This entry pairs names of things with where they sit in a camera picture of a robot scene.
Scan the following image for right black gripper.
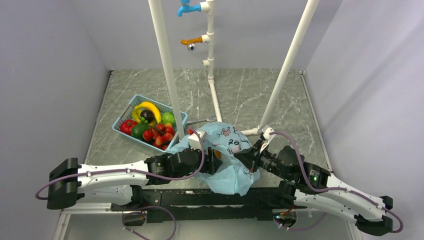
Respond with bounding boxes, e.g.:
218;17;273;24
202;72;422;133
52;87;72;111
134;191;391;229
233;138;291;181

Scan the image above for light blue plastic bag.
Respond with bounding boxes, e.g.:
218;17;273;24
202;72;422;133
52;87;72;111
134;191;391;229
165;121;263;197

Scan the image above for orange fake fruit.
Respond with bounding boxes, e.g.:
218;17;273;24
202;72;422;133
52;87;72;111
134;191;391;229
214;150;221;159

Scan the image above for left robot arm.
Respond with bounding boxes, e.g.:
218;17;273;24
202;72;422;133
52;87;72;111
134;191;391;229
45;147;223;210

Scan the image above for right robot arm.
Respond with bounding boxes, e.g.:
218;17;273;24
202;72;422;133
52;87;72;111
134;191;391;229
234;146;393;236

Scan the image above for green fake fruit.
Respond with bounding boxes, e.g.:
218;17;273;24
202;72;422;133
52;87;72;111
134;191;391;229
161;111;176;126

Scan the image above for dark green fake avocado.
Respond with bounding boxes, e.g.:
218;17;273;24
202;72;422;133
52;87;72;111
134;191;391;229
130;123;149;139

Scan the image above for dark purple fake mangosteen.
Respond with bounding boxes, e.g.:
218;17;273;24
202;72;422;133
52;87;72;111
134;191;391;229
140;109;156;123

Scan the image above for yellow fake pepper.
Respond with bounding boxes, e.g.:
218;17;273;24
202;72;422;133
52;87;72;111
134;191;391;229
131;108;142;124

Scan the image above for light blue plastic basket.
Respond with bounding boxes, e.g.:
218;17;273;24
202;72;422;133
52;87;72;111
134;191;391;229
112;94;177;153

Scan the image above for silver steel wrench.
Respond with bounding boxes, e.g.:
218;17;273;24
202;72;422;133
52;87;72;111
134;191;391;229
186;115;217;126

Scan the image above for orange plastic faucet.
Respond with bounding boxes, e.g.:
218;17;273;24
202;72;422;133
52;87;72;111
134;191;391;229
180;36;203;52

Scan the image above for blue plastic faucet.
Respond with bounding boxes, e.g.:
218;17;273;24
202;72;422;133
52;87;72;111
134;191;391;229
177;0;202;17

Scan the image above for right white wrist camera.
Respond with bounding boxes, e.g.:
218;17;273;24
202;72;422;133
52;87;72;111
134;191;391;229
259;126;275;153

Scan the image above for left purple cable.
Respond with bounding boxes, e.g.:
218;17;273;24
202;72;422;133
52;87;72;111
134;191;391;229
35;128;206;201

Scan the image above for purple cable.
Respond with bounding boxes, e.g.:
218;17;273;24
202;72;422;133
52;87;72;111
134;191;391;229
35;128;206;201
268;130;404;234

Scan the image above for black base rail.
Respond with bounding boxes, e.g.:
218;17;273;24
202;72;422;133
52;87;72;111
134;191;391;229
110;187;293;223

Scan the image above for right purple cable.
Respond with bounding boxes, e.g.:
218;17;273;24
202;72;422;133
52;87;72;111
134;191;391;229
268;130;404;234

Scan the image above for white pvc pipe frame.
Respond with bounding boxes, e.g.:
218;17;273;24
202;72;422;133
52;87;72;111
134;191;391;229
148;0;319;139

